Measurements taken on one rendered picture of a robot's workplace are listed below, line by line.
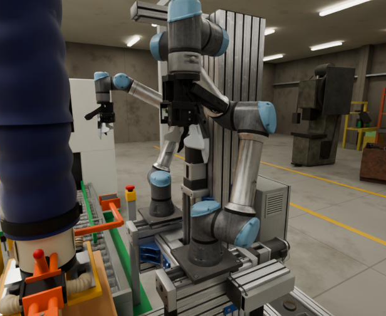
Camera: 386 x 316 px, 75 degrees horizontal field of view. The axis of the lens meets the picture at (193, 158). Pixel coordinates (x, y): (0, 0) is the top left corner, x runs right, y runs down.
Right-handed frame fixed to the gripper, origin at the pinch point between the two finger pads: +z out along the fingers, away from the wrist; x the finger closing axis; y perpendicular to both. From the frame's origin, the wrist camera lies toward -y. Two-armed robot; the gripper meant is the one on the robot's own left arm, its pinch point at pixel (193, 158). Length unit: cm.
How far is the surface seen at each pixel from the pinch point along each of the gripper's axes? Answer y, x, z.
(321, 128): -603, -382, 52
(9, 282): 48, -33, 42
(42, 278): 37, -15, 32
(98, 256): 19, -61, 58
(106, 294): 19, -34, 58
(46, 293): 35.7, -7.8, 31.0
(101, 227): 19, -40, 33
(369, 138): -937, -427, 104
